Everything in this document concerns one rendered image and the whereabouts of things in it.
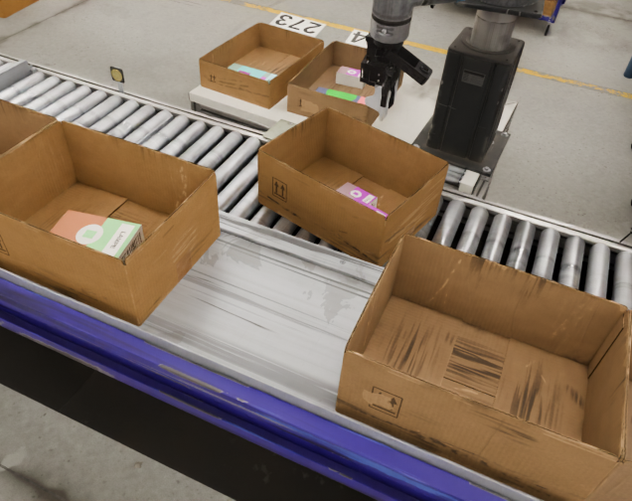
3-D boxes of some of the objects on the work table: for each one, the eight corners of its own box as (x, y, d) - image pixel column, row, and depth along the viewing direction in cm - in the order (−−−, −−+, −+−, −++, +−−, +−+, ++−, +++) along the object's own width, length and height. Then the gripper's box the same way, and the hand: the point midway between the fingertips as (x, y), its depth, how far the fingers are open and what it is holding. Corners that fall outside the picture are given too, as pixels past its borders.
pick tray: (402, 83, 208) (407, 58, 201) (365, 134, 182) (369, 106, 175) (331, 66, 215) (333, 39, 208) (285, 111, 189) (286, 83, 183)
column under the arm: (434, 113, 194) (456, 16, 171) (510, 136, 186) (544, 37, 164) (407, 150, 177) (428, 48, 154) (490, 177, 169) (524, 73, 146)
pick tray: (323, 66, 215) (325, 40, 208) (269, 109, 189) (269, 82, 183) (259, 47, 223) (258, 21, 216) (199, 85, 198) (197, 59, 191)
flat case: (317, 89, 197) (318, 85, 196) (371, 102, 193) (371, 98, 192) (303, 108, 188) (303, 104, 187) (359, 121, 184) (359, 117, 183)
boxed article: (340, 78, 208) (341, 66, 205) (367, 83, 206) (368, 72, 202) (335, 83, 204) (336, 72, 201) (362, 90, 202) (363, 79, 199)
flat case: (234, 67, 206) (234, 63, 205) (280, 80, 201) (280, 76, 200) (213, 82, 197) (213, 78, 196) (261, 96, 192) (261, 91, 191)
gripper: (378, 19, 137) (370, 95, 153) (359, 43, 130) (353, 120, 146) (411, 27, 135) (400, 103, 151) (395, 52, 127) (385, 129, 143)
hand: (388, 110), depth 146 cm, fingers open, 5 cm apart
